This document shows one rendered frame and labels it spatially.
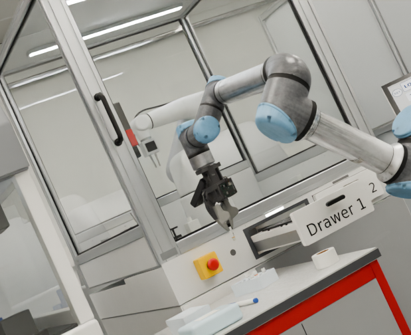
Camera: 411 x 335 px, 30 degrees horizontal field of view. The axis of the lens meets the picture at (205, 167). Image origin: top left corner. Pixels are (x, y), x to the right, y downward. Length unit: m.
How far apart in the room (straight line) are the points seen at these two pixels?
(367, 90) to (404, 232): 1.76
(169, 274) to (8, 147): 0.70
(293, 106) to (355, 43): 2.65
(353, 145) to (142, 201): 0.79
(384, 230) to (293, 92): 1.11
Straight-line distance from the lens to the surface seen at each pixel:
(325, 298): 2.07
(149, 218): 2.51
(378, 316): 2.16
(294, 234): 2.41
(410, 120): 2.18
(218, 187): 2.35
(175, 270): 2.52
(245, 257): 2.63
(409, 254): 3.00
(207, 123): 2.27
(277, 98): 1.95
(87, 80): 2.57
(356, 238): 2.87
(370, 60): 4.53
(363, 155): 2.06
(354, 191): 2.48
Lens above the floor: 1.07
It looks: 2 degrees up
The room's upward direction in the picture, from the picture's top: 25 degrees counter-clockwise
